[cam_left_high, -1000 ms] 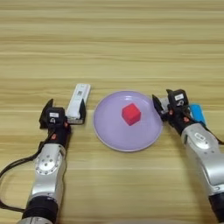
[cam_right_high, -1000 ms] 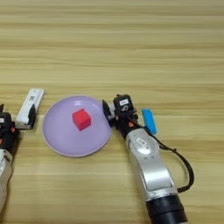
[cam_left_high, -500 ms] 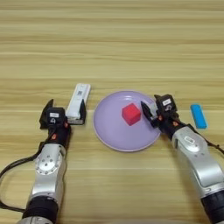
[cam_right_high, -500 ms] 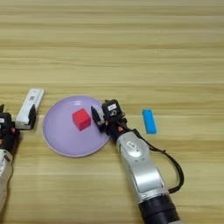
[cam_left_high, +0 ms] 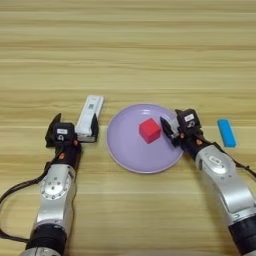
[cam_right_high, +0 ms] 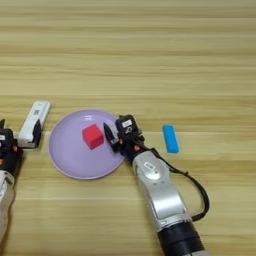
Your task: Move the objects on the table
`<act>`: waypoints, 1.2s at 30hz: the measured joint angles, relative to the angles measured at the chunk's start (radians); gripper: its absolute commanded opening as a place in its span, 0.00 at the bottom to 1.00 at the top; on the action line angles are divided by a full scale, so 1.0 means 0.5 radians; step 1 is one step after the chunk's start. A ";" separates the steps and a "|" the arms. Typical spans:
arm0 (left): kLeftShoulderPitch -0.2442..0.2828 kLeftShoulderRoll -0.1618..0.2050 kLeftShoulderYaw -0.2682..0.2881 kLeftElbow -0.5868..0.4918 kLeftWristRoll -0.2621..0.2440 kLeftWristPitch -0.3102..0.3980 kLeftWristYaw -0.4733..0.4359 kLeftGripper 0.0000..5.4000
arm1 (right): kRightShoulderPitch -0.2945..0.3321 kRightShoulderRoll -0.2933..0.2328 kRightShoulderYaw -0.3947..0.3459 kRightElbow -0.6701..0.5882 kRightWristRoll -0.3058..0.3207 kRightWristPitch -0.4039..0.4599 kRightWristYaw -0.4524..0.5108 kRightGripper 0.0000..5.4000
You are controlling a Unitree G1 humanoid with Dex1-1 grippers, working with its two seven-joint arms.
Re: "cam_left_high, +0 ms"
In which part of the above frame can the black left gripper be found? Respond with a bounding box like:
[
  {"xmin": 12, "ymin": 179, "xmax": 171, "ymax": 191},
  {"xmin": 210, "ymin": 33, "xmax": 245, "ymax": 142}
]
[{"xmin": 45, "ymin": 112, "xmax": 100, "ymax": 169}]

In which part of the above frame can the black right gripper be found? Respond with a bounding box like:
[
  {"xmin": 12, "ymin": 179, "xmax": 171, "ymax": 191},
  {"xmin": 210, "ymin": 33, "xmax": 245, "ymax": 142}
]
[{"xmin": 159, "ymin": 116, "xmax": 214, "ymax": 161}]

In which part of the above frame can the red cube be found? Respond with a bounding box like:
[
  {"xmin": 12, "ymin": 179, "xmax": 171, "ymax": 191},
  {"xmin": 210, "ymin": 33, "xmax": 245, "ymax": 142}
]
[{"xmin": 138, "ymin": 117, "xmax": 162, "ymax": 145}]

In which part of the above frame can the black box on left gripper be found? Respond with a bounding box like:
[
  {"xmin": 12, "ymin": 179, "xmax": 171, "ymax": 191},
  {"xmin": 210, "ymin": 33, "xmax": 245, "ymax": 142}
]
[{"xmin": 54, "ymin": 122, "xmax": 76, "ymax": 142}]

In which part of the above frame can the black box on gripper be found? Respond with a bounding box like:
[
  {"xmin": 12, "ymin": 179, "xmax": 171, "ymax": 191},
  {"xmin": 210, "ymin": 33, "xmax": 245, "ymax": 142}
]
[
  {"xmin": 175, "ymin": 108, "xmax": 203, "ymax": 132},
  {"xmin": 54, "ymin": 122, "xmax": 76, "ymax": 142}
]

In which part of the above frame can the white rectangular stick device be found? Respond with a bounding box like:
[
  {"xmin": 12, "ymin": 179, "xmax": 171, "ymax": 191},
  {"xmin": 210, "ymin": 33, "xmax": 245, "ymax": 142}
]
[{"xmin": 74, "ymin": 94, "xmax": 105, "ymax": 137}]

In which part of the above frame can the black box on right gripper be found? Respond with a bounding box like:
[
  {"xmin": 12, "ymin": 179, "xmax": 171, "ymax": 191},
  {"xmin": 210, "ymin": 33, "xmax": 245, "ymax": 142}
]
[{"xmin": 175, "ymin": 108, "xmax": 203, "ymax": 132}]

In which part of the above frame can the purple round plate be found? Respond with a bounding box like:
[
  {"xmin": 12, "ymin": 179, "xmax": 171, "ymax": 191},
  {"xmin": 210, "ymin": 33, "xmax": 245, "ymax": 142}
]
[{"xmin": 106, "ymin": 103, "xmax": 187, "ymax": 175}]

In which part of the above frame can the blue rectangular block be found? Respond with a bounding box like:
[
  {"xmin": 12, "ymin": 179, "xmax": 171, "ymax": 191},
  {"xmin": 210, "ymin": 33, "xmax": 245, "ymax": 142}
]
[{"xmin": 216, "ymin": 118, "xmax": 238, "ymax": 148}]

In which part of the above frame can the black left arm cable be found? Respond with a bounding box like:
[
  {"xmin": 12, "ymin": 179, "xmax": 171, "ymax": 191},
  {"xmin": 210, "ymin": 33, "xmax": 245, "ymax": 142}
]
[{"xmin": 0, "ymin": 146, "xmax": 64, "ymax": 244}]

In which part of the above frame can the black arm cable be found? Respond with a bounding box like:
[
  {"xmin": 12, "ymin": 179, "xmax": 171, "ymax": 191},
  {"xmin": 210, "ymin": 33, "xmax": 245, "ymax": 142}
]
[
  {"xmin": 0, "ymin": 146, "xmax": 64, "ymax": 244},
  {"xmin": 213, "ymin": 141, "xmax": 256, "ymax": 181}
]

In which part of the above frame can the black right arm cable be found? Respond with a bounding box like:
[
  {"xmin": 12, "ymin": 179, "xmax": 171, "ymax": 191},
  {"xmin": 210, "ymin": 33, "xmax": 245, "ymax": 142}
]
[{"xmin": 213, "ymin": 141, "xmax": 256, "ymax": 181}]

